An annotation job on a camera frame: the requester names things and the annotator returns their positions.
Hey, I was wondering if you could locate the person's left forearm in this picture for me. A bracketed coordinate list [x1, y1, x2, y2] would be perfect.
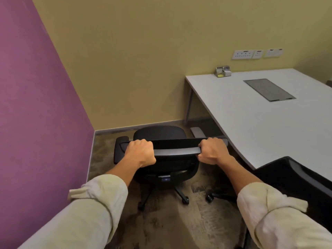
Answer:
[18, 155, 142, 249]

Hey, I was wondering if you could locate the metal desk organiser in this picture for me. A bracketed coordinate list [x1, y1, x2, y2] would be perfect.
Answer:
[215, 66, 232, 78]

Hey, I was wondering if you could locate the grey desk cable hatch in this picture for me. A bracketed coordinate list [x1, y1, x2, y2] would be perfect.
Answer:
[243, 79, 297, 102]

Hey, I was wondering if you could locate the white wall socket panel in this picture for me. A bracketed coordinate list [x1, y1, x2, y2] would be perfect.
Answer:
[232, 50, 255, 60]

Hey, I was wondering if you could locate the white desk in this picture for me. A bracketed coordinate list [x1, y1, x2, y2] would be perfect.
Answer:
[185, 68, 332, 170]

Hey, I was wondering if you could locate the person's right hand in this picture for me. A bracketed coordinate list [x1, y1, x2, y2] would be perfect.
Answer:
[197, 137, 230, 165]

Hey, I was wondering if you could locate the white wall switch plate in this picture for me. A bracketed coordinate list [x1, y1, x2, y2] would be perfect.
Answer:
[264, 48, 284, 58]

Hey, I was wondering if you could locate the person's right forearm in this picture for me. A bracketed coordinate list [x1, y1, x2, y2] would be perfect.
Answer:
[216, 155, 332, 249]

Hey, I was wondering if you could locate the black mesh office chair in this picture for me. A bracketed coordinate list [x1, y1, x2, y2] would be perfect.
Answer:
[206, 156, 332, 249]

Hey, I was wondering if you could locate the person's left hand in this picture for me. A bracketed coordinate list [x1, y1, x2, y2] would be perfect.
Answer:
[124, 139, 157, 168]

